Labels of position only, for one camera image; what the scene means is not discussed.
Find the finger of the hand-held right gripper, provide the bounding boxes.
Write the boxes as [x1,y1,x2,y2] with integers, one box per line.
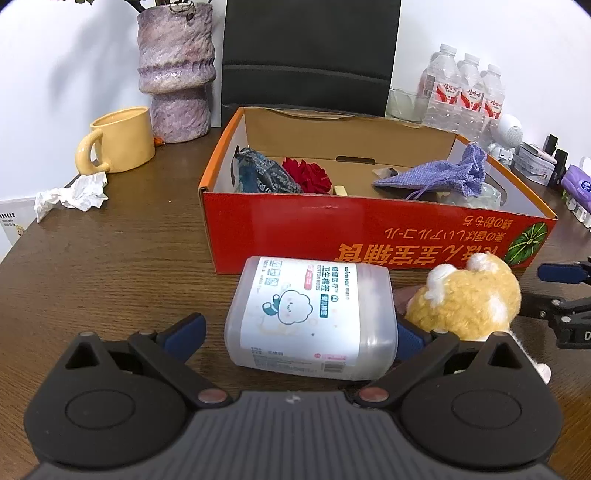
[537,261,591,284]
[519,291,591,320]

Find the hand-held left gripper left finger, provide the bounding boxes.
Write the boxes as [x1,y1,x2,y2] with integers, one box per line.
[65,313,232,409]

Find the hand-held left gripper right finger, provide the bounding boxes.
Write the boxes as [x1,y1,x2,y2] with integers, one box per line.
[355,319,528,409]

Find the white and yellow plush sheep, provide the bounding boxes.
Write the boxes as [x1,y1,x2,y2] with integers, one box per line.
[392,253,552,384]

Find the clear plastic bag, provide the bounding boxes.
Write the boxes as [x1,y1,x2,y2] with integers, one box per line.
[438,182,502,208]

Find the clear cotton swab container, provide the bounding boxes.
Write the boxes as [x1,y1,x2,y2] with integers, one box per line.
[224,255,399,381]

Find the red cardboard box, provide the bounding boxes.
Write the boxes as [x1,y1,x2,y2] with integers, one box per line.
[198,106,558,278]

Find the purple fabric pouch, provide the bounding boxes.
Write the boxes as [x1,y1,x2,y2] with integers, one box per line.
[373,142,488,201]

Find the dark snack wrapper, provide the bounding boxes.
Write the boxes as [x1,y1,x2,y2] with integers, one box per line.
[232,148,303,195]

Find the red fabric rose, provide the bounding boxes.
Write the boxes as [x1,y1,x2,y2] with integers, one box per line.
[281,157,332,195]

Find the white power strip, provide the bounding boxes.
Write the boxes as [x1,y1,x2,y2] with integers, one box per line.
[564,196,591,229]

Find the purple tissue pack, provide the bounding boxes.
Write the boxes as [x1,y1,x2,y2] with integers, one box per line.
[561,157,591,201]

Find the small black box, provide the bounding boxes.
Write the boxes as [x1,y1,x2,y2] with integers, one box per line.
[542,134,570,185]

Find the small printed tin box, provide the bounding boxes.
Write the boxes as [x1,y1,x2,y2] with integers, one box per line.
[512,142,557,178]

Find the white robot figurine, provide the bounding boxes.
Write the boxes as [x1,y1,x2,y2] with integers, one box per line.
[487,113,525,164]

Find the small crumpled white tissue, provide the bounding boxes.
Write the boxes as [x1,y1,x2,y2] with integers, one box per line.
[34,172,109,223]

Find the water bottle red label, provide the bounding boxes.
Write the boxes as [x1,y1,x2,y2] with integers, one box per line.
[421,44,461,127]
[457,53,485,139]
[480,64,504,148]

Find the yellow mug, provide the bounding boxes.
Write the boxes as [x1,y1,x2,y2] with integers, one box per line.
[75,106,156,174]

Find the white flat board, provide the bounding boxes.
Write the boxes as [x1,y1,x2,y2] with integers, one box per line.
[0,196,40,259]

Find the clear glass cup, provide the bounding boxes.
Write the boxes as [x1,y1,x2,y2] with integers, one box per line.
[385,87,428,123]

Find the purple textured vase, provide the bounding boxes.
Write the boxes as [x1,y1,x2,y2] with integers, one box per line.
[137,2,217,144]

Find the black paper bag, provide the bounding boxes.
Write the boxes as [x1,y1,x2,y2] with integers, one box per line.
[221,0,402,127]

